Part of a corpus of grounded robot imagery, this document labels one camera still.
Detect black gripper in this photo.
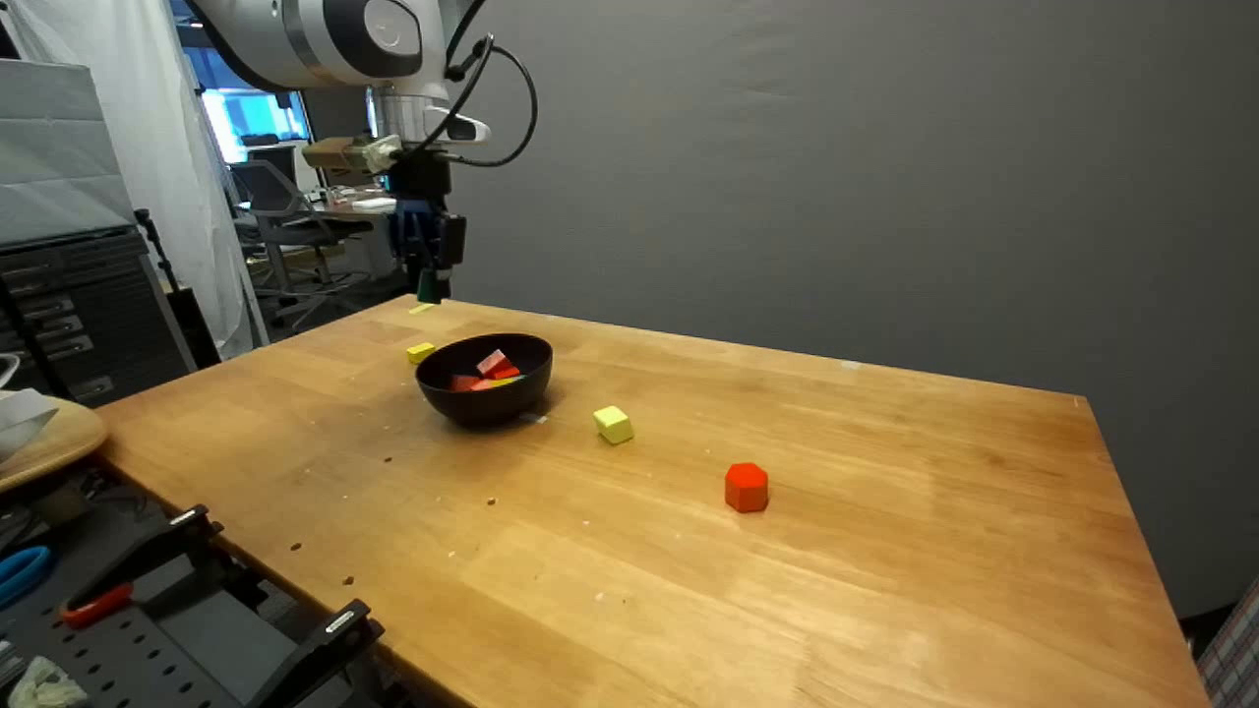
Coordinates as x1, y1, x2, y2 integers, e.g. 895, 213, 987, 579
391, 149, 469, 305

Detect red triangular prism block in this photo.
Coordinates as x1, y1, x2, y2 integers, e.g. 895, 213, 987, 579
452, 377, 512, 392

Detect red cube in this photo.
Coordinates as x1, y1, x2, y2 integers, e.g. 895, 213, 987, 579
491, 365, 522, 383

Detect yellow cube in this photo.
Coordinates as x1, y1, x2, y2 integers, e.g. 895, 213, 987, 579
593, 404, 633, 444

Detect orange hexagonal block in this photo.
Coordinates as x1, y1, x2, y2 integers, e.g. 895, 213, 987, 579
724, 466, 773, 516

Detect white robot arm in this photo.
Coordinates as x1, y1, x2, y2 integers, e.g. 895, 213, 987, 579
188, 0, 491, 305

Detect black bowl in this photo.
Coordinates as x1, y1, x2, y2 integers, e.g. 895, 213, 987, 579
412, 335, 554, 429

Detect black drawer cabinet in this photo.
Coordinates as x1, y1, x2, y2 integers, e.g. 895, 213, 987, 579
0, 227, 193, 404

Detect black clamp front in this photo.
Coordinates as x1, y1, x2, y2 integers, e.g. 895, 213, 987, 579
248, 601, 382, 708

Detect round wooden board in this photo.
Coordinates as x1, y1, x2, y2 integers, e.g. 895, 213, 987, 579
0, 396, 107, 493

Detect white cloth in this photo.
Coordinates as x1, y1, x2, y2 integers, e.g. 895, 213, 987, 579
0, 391, 59, 459

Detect black pegboard tool tray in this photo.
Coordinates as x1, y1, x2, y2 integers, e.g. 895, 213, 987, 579
0, 458, 396, 708

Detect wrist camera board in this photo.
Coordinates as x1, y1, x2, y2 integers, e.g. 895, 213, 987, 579
305, 133, 402, 187

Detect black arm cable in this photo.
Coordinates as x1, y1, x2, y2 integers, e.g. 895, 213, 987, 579
438, 0, 545, 173

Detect red handled clamp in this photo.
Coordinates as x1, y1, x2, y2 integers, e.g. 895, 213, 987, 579
55, 508, 218, 628

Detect blue handled scissors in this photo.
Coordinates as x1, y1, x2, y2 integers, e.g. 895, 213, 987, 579
0, 548, 55, 610

